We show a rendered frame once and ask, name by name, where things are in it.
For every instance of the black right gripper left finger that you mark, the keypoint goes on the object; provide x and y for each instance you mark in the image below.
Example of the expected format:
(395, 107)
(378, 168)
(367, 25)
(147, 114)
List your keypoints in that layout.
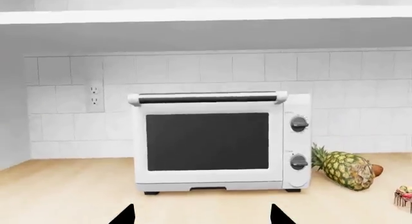
(126, 216)

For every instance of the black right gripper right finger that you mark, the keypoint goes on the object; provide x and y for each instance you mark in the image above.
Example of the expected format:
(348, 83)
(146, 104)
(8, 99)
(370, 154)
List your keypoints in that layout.
(278, 216)

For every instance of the white oven door with window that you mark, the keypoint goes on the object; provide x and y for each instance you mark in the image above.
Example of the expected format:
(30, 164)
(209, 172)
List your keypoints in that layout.
(207, 142)

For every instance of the grey oven knob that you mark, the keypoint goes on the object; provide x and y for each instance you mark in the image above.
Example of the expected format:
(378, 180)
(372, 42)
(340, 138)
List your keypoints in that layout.
(298, 162)
(299, 123)

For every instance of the white toaster oven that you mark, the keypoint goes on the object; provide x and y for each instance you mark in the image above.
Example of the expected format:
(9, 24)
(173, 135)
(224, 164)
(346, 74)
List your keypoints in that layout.
(297, 146)

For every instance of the pineapple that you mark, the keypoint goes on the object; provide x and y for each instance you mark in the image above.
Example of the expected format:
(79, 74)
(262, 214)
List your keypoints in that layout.
(346, 169)

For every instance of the brown coconut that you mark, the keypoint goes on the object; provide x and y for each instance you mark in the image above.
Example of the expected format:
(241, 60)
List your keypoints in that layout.
(378, 170)

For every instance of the small decorated cake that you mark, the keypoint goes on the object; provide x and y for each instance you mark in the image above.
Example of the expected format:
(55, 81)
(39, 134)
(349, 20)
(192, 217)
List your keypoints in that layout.
(404, 195)

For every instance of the white overhead cabinet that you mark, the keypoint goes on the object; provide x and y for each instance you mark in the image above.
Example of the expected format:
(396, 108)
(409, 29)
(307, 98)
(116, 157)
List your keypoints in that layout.
(206, 6)

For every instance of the white wall power outlet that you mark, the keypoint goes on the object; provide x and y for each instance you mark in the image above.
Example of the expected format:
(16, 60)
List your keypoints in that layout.
(94, 94)

